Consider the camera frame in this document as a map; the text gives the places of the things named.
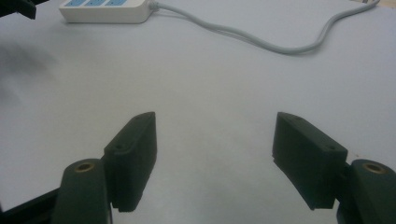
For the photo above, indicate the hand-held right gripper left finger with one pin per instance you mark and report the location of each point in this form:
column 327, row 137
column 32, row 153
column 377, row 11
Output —
column 130, row 161

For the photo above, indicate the white power strip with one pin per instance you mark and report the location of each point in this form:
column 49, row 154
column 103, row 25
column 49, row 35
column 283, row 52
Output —
column 104, row 11

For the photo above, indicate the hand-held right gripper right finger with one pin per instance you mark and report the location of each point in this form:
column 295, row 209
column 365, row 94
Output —
column 311, row 158

